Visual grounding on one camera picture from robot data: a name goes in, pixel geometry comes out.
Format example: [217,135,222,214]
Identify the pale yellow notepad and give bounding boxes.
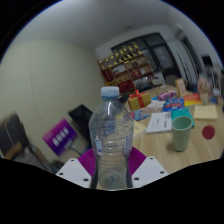
[193,104,219,121]

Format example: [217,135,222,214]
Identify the clear plastic water bottle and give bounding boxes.
[88,85,135,191]

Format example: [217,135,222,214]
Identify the colourful magazine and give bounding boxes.
[133,107,155,122]

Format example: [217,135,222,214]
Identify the flat round red coaster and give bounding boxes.
[201,125,216,141]

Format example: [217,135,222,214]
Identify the pink flowers in white pot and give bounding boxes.
[197,76,213,105]

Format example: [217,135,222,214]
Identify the blue book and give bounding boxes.
[162,97,185,113]

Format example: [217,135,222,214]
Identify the pale green cup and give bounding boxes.
[171,115,194,153]

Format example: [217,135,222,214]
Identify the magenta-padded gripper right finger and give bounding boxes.
[126,146,170,190]

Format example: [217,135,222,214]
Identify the small standing card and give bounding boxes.
[174,78,188,98]

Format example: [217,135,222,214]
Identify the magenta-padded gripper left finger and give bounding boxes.
[55,147,99,190]

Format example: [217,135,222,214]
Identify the beige book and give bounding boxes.
[132,119,147,138]

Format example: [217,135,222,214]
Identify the black padded case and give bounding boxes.
[0,113,28,159]

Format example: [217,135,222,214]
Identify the yellow gift box red ribbon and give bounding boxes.
[127,89,153,112]

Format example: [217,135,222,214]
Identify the wooden shelf unit with trophies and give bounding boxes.
[97,41,156,95]

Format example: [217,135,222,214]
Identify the white printed booklet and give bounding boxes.
[145,111,173,135]

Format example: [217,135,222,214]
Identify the orange book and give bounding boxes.
[183,92,203,107]

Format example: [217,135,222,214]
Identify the pink box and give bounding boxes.
[156,89,177,102]

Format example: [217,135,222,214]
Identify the black office chair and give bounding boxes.
[67,104,94,141]

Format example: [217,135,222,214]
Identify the dark glass door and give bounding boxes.
[111,32,178,84]

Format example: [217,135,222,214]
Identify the purple sign board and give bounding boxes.
[42,118,78,157]

